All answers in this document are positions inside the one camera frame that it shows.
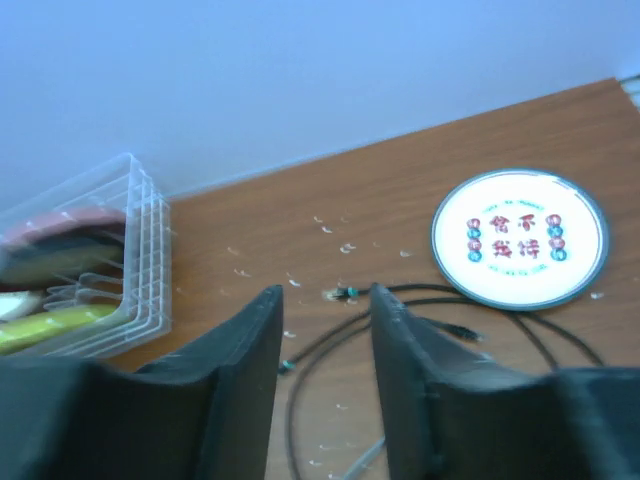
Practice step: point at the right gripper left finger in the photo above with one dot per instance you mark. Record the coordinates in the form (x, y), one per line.
(203, 411)

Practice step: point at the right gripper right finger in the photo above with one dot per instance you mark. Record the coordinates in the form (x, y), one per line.
(451, 413)

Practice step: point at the white round printed plate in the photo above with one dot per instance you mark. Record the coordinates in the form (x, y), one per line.
(519, 239)

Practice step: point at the yellow green dotted plate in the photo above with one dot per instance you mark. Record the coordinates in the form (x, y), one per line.
(25, 332)

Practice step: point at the dark brown round plate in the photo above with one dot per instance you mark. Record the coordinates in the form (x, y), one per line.
(51, 258)

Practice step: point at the beige square plate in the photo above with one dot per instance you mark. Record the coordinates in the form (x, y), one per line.
(15, 305)

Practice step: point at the red dotted plate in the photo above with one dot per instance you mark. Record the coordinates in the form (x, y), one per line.
(70, 220)

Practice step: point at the white wire dish rack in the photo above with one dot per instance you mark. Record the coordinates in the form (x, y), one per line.
(140, 287)

